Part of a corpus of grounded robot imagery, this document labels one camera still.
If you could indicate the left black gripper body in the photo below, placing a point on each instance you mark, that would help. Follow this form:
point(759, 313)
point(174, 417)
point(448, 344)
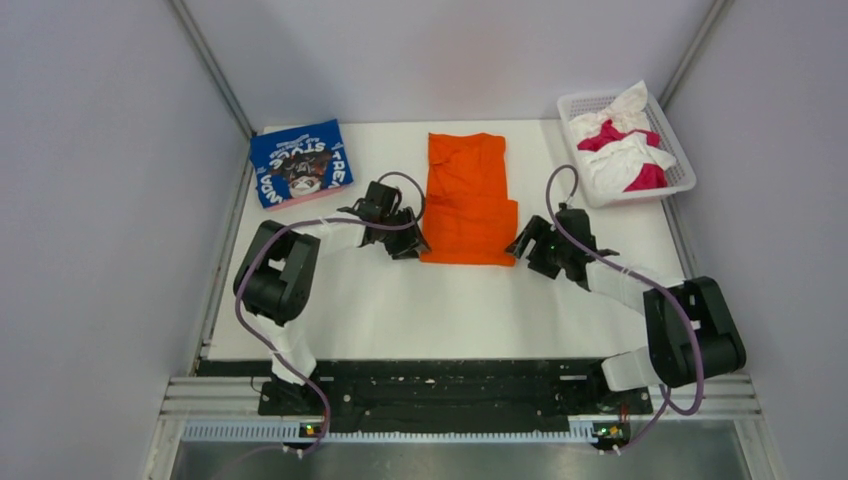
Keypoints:
point(400, 241)

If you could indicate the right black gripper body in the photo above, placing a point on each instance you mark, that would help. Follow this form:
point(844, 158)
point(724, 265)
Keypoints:
point(549, 259)

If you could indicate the orange t-shirt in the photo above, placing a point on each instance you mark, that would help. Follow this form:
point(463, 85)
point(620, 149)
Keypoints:
point(469, 218)

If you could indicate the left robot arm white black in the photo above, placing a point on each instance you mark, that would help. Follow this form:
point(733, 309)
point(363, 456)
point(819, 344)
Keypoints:
point(274, 281)

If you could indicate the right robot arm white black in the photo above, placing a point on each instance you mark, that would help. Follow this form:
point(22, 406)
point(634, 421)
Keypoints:
point(691, 333)

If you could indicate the folded pink t-shirt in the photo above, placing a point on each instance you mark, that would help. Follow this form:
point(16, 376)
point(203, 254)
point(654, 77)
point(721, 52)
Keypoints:
point(323, 193)

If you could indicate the folded blue printed t-shirt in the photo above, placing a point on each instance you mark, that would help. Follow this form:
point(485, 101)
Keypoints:
point(297, 161)

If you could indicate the white and pink crumpled t-shirt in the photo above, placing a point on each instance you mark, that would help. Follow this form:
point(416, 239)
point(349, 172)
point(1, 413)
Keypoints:
point(618, 148)

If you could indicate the white plastic basket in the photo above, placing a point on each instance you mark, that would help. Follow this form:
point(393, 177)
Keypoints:
point(681, 177)

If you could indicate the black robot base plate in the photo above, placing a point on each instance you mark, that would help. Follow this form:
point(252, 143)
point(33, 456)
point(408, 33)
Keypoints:
point(449, 398)

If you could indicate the aluminium rail frame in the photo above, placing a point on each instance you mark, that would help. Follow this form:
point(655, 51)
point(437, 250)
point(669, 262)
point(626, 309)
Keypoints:
point(226, 409)

